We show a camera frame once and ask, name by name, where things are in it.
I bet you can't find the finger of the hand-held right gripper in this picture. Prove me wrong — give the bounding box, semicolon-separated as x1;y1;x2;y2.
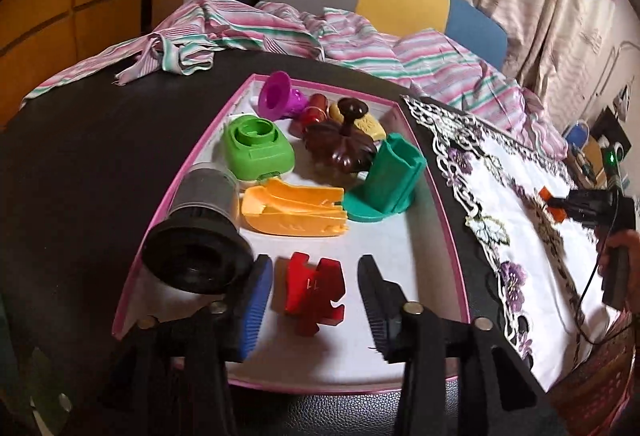
547;195;574;223

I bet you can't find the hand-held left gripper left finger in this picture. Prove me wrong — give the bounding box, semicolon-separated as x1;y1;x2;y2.
95;253;275;436

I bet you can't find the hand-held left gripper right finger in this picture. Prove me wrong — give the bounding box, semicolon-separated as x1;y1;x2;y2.
356;254;566;436

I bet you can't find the orange linked cube block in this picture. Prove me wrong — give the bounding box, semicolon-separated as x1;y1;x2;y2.
539;186;568;223

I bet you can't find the red notched block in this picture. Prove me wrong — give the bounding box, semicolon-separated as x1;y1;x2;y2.
284;252;347;338

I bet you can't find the pink-rimmed white tray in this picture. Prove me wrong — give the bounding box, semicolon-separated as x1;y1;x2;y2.
111;73;472;394

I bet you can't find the orange plastic scoop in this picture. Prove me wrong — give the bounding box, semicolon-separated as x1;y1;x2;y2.
240;178;350;238

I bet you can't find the grey black cylinder filter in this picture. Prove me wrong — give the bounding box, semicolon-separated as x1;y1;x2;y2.
141;161;255;295

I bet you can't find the teal green plastic stand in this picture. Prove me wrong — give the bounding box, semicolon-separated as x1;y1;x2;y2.
342;132;428;223

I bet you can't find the light green square base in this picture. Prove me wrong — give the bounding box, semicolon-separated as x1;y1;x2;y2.
222;113;296;183

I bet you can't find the brown lid with knob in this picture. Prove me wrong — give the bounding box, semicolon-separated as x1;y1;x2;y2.
302;97;378;176

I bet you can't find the yellow textured piece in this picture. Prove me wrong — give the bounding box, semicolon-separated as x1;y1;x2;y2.
326;102;387;143

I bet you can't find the red cylinder piece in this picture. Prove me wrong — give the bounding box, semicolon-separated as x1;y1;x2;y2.
289;92;330;139

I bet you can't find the magenta plastic funnel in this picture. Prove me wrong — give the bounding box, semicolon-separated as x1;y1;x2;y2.
259;71;308;121

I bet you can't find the person's right hand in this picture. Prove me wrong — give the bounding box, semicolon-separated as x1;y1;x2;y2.
596;228;640;278

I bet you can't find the cluttered wooden side table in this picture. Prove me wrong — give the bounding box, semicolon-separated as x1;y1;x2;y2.
565;106;633;189

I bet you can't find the white embroidered floral tablecloth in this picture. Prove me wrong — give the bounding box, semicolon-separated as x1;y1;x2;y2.
400;95;626;392

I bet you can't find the blue rounded object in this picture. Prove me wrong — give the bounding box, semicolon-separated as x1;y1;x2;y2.
564;121;595;149

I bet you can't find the pink green striped cloth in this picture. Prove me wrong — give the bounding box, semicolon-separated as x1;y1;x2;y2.
20;0;571;162

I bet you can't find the dark green bag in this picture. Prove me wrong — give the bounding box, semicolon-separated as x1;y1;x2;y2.
27;346;76;427

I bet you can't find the black cable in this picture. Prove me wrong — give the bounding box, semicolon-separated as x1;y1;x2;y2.
565;256;618;346

